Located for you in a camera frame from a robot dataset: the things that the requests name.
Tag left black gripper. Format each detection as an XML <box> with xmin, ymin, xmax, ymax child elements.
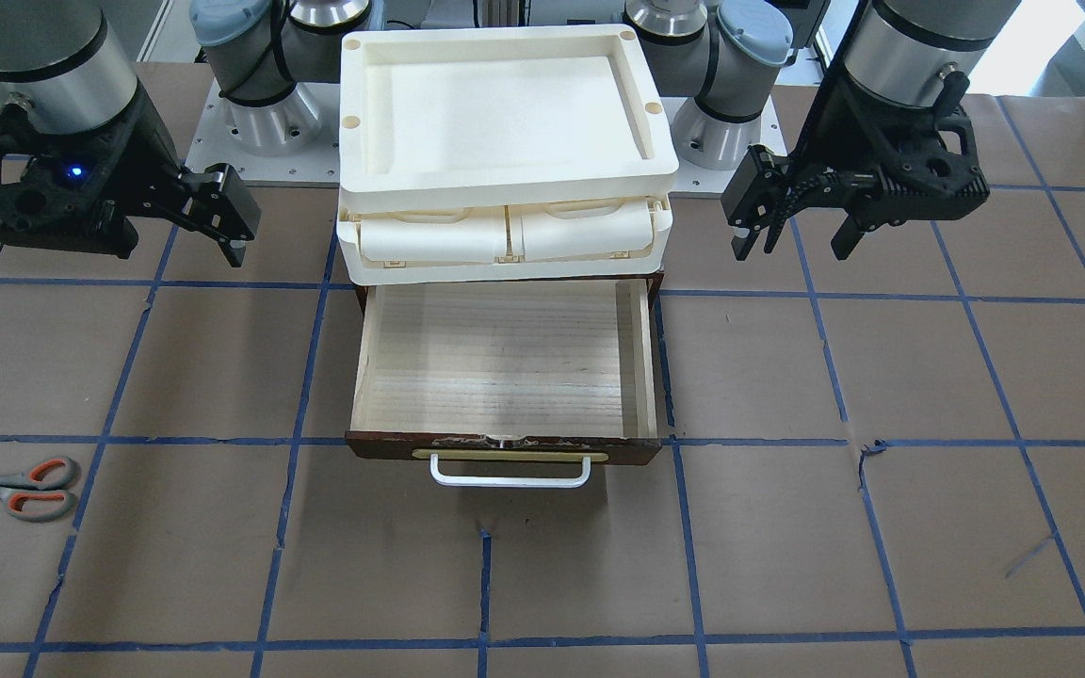
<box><xmin>722</xmin><ymin>74</ymin><xmax>990</xmax><ymax>263</ymax></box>

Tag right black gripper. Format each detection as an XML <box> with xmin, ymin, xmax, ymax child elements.
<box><xmin>0</xmin><ymin>89</ymin><xmax>260</xmax><ymax>267</ymax></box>

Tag orange grey scissors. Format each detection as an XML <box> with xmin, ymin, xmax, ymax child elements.
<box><xmin>0</xmin><ymin>456</ymin><xmax>79</xmax><ymax>523</ymax></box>

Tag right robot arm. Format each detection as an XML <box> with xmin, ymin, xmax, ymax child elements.
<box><xmin>0</xmin><ymin>1</ymin><xmax>381</xmax><ymax>267</ymax></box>

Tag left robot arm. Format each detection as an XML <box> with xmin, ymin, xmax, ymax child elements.
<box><xmin>622</xmin><ymin>1</ymin><xmax>1017</xmax><ymax>261</ymax></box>

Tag wooden drawer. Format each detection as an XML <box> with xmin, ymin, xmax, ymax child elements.
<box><xmin>346</xmin><ymin>274</ymin><xmax>660</xmax><ymax>466</ymax></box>

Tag cream plastic storage box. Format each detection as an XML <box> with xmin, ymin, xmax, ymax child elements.
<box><xmin>336</xmin><ymin>197</ymin><xmax>674</xmax><ymax>286</ymax></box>

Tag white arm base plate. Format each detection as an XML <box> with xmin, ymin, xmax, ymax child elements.
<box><xmin>186</xmin><ymin>82</ymin><xmax>340</xmax><ymax>189</ymax></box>
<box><xmin>662</xmin><ymin>95</ymin><xmax>786</xmax><ymax>199</ymax></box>

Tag white drawer handle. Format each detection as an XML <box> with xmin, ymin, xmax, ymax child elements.
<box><xmin>427</xmin><ymin>455</ymin><xmax>593</xmax><ymax>490</ymax></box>

